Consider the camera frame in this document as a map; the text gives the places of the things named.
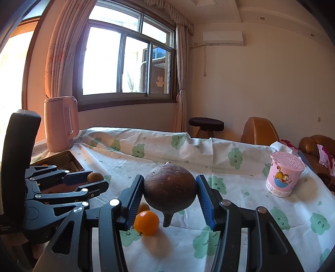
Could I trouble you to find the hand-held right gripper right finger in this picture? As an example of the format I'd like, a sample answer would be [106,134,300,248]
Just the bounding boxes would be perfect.
[196,175,304,272]

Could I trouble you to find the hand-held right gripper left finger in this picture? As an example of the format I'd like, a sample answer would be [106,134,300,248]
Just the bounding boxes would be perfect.
[33,175,145,272]

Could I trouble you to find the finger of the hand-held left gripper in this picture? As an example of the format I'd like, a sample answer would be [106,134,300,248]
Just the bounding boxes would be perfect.
[34,180,109,208]
[26,165,89,187]

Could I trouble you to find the small brown pear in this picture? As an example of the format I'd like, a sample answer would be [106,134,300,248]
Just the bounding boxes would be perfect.
[87,171,104,184]

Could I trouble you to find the pink metal tin box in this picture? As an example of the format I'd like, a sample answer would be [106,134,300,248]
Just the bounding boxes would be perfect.
[31,150,86,173]

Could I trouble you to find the large brown round fruit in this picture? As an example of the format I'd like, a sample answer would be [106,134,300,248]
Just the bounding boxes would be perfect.
[143,161,197,227]

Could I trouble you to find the pink electric kettle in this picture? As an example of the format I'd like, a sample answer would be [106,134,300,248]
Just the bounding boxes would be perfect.
[44,96,80,153]

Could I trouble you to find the white green-cloud tablecloth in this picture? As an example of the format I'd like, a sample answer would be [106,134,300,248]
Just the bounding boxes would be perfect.
[31,127,335,272]

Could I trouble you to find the dark round stool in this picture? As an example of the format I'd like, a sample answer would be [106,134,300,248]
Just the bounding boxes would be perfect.
[188,117,225,138]

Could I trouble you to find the pink cartoon cup with lid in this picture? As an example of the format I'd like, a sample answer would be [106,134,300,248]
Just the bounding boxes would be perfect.
[265,151,305,197]

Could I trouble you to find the brown leather armchair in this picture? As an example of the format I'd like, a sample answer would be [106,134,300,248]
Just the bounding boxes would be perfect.
[241,117,281,146]

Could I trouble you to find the pink floral pillow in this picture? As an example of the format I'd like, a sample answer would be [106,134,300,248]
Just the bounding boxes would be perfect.
[281,139,299,151]
[317,144,335,171]

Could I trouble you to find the pink patterned curtain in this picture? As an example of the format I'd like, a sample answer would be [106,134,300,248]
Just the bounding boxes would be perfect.
[43,0,98,103]

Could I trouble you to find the brown leather sofa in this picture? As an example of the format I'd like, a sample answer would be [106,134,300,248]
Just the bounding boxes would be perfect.
[298,135,335,184]

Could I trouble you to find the sliding window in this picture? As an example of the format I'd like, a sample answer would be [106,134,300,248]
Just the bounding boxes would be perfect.
[76,5,176,104]

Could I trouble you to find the light beige curtain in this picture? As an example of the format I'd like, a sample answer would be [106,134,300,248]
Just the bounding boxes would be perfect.
[175,23,195,132]

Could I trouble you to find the white air conditioner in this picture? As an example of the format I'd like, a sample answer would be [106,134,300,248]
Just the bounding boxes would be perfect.
[203,31,244,47]

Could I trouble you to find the white air conditioner cord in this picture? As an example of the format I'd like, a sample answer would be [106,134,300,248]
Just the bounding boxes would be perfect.
[202,46,208,78]

